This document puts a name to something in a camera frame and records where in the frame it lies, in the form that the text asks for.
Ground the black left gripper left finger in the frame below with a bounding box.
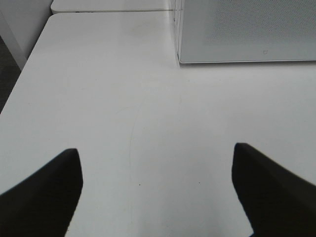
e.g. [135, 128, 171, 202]
[0, 148, 83, 237]

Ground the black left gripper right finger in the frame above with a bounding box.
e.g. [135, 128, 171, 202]
[232, 143, 316, 237]

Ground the white microwave door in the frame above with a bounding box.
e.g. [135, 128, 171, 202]
[175, 0, 316, 63]

